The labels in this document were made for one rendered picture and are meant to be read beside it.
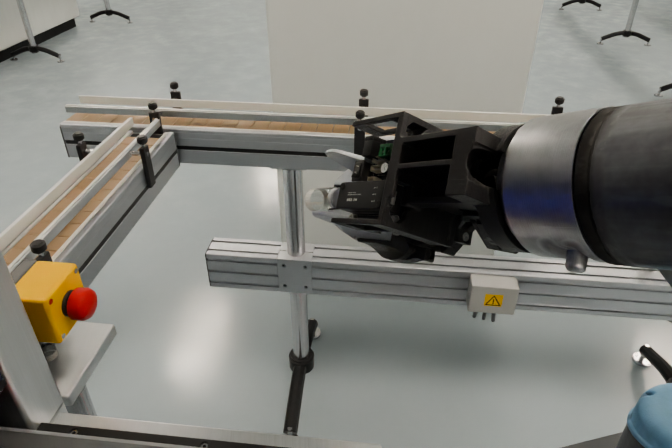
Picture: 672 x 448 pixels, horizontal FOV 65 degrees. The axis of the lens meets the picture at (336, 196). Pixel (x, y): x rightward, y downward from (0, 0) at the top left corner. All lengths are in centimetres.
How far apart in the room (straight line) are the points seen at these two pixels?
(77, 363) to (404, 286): 90
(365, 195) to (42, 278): 50
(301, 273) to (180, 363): 68
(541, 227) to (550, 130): 5
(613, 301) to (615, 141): 136
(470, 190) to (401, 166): 5
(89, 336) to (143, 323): 131
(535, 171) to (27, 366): 59
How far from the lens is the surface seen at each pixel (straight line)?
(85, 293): 72
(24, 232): 104
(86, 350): 85
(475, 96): 184
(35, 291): 72
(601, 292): 157
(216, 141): 129
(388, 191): 31
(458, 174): 28
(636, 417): 63
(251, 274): 152
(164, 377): 197
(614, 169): 25
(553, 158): 26
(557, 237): 27
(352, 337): 200
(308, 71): 182
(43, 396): 75
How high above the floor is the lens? 145
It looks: 32 degrees down
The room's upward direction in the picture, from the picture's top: straight up
